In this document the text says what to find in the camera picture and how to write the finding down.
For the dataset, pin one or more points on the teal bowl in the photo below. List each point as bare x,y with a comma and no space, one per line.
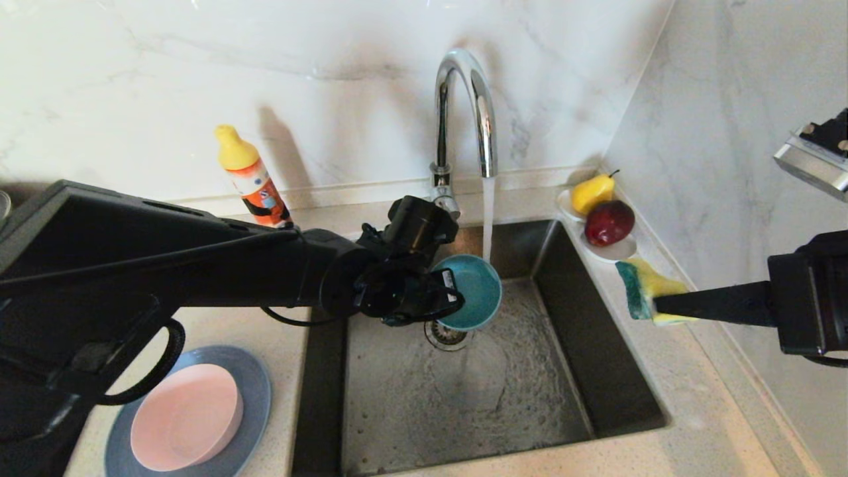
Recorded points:
477,291

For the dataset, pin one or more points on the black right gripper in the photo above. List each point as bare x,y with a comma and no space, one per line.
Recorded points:
815,305

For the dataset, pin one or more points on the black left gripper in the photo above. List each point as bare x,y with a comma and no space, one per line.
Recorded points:
411,291

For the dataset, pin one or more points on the blue-grey plate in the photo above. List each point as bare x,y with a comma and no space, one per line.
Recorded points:
257,397

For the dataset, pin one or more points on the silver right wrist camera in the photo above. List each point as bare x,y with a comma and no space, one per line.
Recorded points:
811,165

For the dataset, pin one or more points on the yellow pear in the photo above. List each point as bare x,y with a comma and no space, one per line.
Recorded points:
591,193

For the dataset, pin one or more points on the yellow sponge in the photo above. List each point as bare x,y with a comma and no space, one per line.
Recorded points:
639,285

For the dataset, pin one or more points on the dark red apple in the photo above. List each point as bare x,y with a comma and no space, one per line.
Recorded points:
608,222

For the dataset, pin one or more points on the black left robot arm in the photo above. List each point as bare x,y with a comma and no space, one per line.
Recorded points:
165,265

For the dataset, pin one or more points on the pink bowl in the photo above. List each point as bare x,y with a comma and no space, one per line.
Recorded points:
187,417

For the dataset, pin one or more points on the chrome gooseneck faucet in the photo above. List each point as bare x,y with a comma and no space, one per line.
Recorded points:
487,132

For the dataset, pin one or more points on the stainless steel sink basin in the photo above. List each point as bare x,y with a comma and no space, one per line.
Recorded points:
497,397

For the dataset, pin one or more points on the orange yellow-capped detergent bottle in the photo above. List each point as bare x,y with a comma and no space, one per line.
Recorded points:
255,185

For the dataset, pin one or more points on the small white dish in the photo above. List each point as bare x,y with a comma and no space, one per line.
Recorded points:
614,253
564,204

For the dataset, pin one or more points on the round metal drain strainer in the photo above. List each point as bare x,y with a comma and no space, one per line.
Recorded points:
445,339

